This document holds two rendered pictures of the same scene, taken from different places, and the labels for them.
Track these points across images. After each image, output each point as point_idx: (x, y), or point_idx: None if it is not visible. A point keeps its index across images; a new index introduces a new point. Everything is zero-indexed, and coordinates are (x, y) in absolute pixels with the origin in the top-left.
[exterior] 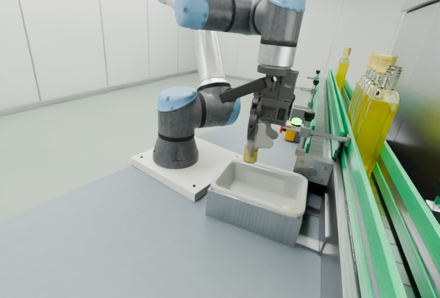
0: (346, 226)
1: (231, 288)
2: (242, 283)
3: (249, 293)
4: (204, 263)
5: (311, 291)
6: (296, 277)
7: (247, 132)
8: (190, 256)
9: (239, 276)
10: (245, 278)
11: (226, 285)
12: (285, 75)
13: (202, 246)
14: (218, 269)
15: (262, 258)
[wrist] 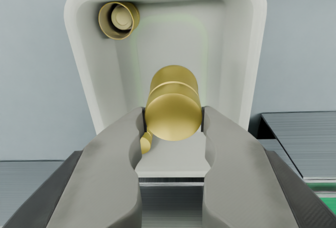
0: None
1: (22, 86)
2: (37, 95)
3: (33, 104)
4: (18, 42)
5: None
6: (88, 140)
7: (45, 184)
8: (10, 17)
9: (41, 89)
10: (45, 96)
11: (20, 80)
12: None
13: (36, 25)
14: (27, 63)
15: (83, 105)
